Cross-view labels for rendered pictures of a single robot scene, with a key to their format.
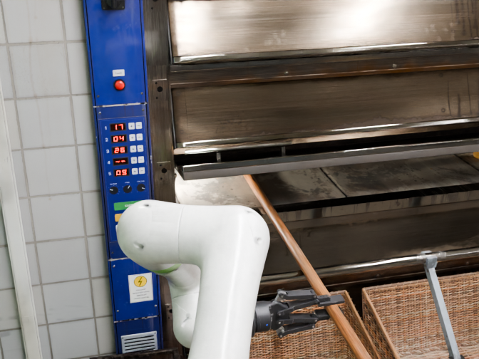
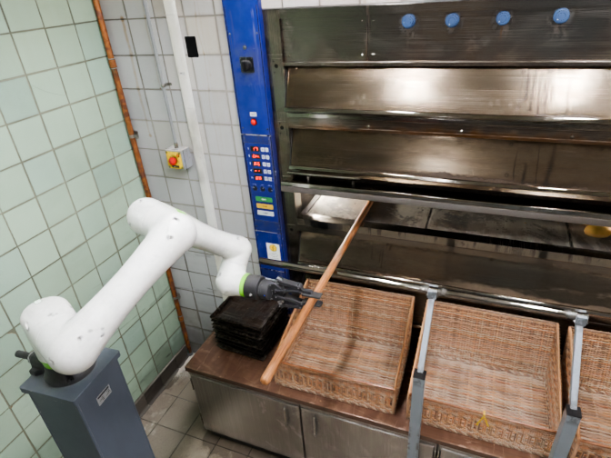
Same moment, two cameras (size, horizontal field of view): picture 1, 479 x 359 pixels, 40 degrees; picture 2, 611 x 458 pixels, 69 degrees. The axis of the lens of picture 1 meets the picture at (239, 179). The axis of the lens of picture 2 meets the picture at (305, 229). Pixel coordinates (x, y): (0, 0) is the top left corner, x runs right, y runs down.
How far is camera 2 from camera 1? 108 cm
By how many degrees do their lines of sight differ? 34
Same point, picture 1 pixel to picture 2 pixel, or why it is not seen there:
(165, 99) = (285, 134)
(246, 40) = (336, 100)
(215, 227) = (154, 223)
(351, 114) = (420, 165)
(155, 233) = (134, 217)
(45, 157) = (221, 161)
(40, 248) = (222, 213)
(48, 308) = not seen: hidden behind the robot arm
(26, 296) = not seen: hidden behind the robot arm
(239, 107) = (335, 146)
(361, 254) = (429, 274)
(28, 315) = not seen: hidden behind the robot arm
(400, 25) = (465, 97)
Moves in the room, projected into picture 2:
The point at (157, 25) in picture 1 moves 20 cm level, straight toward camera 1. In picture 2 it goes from (278, 84) to (252, 95)
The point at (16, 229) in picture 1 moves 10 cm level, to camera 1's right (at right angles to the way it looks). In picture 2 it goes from (207, 199) to (221, 203)
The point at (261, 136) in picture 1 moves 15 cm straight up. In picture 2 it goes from (345, 170) to (344, 136)
